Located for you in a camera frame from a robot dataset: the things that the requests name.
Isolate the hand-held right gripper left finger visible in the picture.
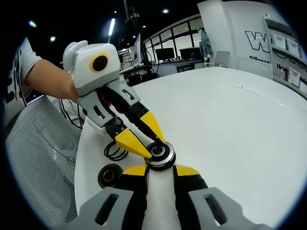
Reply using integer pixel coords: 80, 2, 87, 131
55, 164, 148, 230

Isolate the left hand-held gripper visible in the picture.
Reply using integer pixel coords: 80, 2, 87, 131
62, 40, 166, 159

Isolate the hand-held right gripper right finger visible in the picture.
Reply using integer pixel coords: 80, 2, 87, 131
172, 164, 272, 230

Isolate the metal wheel with rubber ring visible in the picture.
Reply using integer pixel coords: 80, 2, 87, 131
144, 141, 177, 172
97, 163, 124, 189

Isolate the black rubber ring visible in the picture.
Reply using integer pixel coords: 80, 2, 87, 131
104, 140, 125, 159
107, 143, 128, 161

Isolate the person's left forearm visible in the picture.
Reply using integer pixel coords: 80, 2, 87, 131
24, 58, 80, 104

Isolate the office desk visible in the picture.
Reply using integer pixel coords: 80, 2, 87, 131
143, 58, 207, 78

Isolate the black computer monitor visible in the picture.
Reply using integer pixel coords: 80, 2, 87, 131
179, 47, 201, 59
155, 47, 175, 62

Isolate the black tripod stand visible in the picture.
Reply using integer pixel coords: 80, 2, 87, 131
122, 0, 155, 74

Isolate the white round table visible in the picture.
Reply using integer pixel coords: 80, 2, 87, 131
74, 67, 306, 230

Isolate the grey mesh chair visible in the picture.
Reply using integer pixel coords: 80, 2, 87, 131
4, 97, 83, 228

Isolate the hanging blue jacket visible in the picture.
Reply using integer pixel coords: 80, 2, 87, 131
200, 28, 214, 59

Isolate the person's body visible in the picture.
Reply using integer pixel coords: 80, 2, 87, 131
3, 37, 87, 131

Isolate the white wall shelf with boxes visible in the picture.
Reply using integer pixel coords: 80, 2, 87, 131
264, 16, 307, 99

